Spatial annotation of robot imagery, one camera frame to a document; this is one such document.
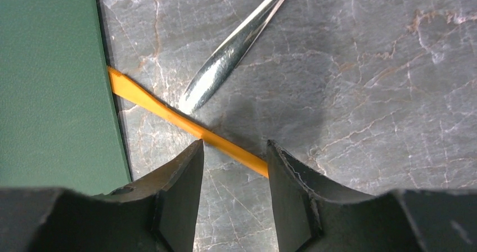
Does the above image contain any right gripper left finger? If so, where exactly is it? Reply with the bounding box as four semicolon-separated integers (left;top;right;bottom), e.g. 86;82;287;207
1;140;204;251

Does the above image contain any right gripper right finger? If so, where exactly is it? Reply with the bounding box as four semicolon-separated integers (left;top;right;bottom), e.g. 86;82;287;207
267;140;476;251

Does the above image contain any green rectangular placemat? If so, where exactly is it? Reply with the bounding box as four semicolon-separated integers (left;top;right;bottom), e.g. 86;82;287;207
1;0;131;195

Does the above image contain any silver metal fork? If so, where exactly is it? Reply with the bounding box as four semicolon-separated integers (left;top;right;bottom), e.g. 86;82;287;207
178;0;285;114

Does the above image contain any yellow pencil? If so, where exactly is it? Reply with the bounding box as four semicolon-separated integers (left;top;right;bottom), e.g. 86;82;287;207
107;66;269;178

